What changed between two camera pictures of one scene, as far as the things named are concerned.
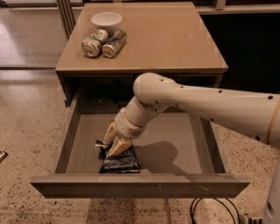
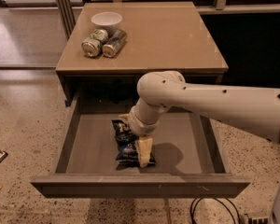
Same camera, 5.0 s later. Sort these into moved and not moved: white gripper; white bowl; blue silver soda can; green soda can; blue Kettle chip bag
Moved: blue Kettle chip bag; white gripper
Not moved: blue silver soda can; white bowl; green soda can
